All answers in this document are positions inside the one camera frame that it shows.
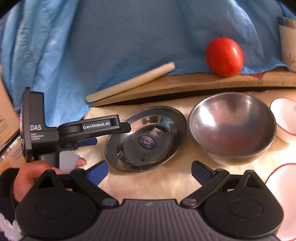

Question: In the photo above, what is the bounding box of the cardboard box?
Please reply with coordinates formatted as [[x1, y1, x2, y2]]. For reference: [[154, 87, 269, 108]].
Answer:
[[1, 80, 25, 173]]

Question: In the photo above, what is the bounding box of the steel bowl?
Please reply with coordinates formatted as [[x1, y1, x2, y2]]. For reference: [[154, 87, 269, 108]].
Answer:
[[188, 92, 276, 166]]

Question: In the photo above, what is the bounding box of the cream rolling pin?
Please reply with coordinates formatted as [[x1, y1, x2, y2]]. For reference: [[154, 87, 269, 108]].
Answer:
[[85, 62, 176, 103]]

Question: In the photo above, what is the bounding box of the white red-rimmed bowl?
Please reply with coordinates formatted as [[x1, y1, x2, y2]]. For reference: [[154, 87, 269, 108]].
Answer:
[[265, 163, 295, 240], [270, 97, 296, 144]]

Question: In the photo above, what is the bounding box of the dark patterned sleeve forearm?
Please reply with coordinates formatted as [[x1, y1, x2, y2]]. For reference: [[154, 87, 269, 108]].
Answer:
[[1, 168, 23, 240]]

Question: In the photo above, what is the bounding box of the person's left hand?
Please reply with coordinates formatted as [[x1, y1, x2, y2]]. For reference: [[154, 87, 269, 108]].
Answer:
[[12, 157, 87, 202]]

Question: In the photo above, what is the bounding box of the cream table cover sheet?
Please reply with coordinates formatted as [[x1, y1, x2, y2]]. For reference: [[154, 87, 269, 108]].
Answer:
[[76, 91, 296, 209]]

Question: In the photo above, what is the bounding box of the red tomato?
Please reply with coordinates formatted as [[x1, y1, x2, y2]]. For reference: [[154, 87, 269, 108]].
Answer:
[[205, 37, 244, 77]]

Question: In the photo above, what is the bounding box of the wooden cutting board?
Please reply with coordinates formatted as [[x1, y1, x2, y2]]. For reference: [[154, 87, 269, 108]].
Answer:
[[92, 67, 295, 107]]

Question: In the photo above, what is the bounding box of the cream cylindrical cup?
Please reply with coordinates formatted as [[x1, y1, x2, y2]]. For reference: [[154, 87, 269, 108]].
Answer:
[[279, 17, 296, 72]]

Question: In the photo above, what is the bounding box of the steel plate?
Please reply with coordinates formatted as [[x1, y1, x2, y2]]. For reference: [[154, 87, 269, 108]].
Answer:
[[105, 106, 187, 173]]

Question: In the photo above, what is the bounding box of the blue cloth garment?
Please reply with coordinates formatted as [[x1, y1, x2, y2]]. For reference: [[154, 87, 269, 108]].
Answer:
[[1, 1, 295, 126]]

